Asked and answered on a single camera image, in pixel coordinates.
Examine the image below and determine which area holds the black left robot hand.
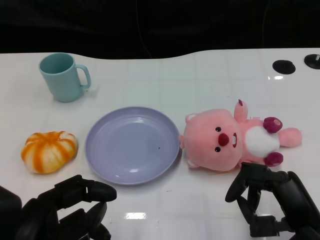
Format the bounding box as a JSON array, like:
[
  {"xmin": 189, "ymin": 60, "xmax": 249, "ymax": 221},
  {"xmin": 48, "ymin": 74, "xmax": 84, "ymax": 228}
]
[{"xmin": 0, "ymin": 174, "xmax": 118, "ymax": 240}]

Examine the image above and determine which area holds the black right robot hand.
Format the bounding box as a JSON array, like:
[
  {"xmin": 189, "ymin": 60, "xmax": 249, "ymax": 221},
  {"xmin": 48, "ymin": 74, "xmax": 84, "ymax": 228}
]
[{"xmin": 224, "ymin": 162, "xmax": 320, "ymax": 240}]

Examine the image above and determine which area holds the pink plush beaver doll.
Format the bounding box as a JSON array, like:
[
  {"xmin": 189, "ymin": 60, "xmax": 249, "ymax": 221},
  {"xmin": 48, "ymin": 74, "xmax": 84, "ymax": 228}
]
[{"xmin": 179, "ymin": 99, "xmax": 303, "ymax": 172}]

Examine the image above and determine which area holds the lavender plastic plate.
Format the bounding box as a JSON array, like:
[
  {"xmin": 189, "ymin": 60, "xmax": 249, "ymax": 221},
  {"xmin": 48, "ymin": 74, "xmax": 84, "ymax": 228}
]
[{"xmin": 84, "ymin": 106, "xmax": 181, "ymax": 186}]

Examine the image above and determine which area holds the orange white pumpkin toy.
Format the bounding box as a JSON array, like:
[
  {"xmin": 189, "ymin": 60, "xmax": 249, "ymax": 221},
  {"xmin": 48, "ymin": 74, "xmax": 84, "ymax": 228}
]
[{"xmin": 20, "ymin": 130, "xmax": 78, "ymax": 175}]

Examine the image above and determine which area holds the teal plastic mug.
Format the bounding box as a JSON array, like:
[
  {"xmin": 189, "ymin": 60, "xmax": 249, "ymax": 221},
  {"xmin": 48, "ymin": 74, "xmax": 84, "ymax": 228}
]
[{"xmin": 38, "ymin": 52, "xmax": 92, "ymax": 103}]

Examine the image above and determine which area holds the black round table grommet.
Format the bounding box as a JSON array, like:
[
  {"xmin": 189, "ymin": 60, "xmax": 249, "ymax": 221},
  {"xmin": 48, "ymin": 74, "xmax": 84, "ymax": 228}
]
[
  {"xmin": 303, "ymin": 53, "xmax": 320, "ymax": 69},
  {"xmin": 272, "ymin": 59, "xmax": 296, "ymax": 75}
]

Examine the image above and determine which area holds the thin dark background cable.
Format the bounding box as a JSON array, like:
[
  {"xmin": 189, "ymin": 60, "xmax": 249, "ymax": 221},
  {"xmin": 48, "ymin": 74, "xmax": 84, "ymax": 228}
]
[{"xmin": 135, "ymin": 0, "xmax": 152, "ymax": 58}]

